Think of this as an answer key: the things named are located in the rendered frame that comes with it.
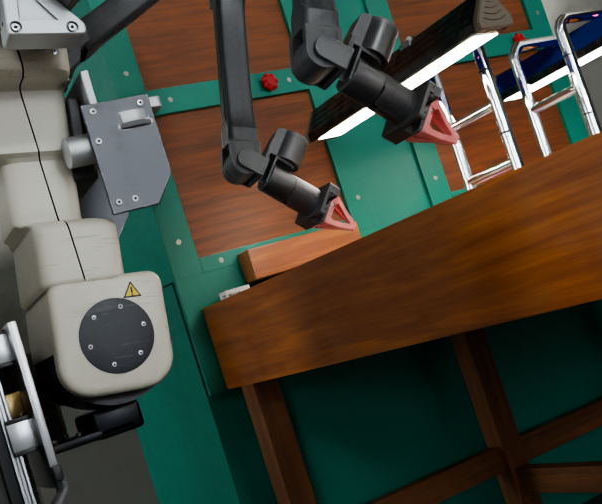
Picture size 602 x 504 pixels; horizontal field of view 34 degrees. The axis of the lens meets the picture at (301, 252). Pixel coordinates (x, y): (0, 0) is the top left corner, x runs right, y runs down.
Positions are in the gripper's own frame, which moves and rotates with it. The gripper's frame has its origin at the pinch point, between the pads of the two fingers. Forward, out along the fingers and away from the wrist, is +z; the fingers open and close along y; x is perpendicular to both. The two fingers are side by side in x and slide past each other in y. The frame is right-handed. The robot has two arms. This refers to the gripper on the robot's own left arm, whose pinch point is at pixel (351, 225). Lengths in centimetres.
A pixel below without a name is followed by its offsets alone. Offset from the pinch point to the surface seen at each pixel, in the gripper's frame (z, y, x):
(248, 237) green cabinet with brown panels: -4.1, 42.6, -6.0
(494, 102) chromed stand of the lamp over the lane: 13.8, -14.5, -31.9
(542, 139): 37, 0, -42
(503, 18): -2.5, -36.6, -30.1
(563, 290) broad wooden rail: 1, -65, 27
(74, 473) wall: 23, 212, 38
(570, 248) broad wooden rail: -3, -69, 23
